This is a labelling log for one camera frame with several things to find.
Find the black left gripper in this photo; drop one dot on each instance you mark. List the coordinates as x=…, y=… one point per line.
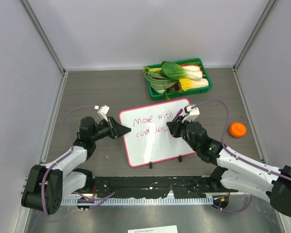
x=116, y=129

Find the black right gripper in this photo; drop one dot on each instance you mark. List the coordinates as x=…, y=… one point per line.
x=175, y=126

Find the magenta capped whiteboard marker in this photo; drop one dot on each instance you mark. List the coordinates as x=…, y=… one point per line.
x=179, y=113

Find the pink framed whiteboard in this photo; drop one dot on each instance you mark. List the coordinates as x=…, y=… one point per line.
x=150, y=140

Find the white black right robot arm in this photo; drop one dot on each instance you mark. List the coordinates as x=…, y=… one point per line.
x=235, y=171

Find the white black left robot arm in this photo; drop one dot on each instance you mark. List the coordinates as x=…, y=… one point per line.
x=47, y=185

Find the green plastic tray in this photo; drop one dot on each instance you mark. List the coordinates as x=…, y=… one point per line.
x=179, y=93

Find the yellow leaf cabbage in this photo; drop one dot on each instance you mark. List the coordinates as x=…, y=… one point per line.
x=189, y=84

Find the green long beans bundle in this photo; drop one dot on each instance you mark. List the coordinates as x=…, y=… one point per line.
x=158, y=81

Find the green bok choy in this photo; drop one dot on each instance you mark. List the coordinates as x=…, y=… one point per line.
x=175, y=72

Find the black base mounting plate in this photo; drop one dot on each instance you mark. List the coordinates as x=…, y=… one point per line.
x=155, y=187

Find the orange ball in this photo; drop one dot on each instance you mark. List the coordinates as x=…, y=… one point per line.
x=237, y=130

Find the red chili pepper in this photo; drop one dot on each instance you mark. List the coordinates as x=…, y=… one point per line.
x=193, y=68

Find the white paper label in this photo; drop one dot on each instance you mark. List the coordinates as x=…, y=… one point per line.
x=164, y=229

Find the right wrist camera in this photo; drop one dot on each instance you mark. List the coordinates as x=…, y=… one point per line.
x=191, y=113

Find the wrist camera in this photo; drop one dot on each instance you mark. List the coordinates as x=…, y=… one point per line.
x=102, y=111
x=191, y=113

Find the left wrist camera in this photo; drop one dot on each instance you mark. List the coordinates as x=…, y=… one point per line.
x=102, y=111

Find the grey slotted cable duct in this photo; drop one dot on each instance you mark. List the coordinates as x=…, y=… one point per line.
x=169, y=200

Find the left aluminium frame post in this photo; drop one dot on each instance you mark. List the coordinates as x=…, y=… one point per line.
x=33, y=18

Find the aluminium frame post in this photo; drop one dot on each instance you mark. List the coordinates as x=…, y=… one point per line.
x=33, y=18
x=256, y=30

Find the right aluminium frame post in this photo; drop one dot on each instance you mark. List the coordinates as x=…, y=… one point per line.
x=256, y=30

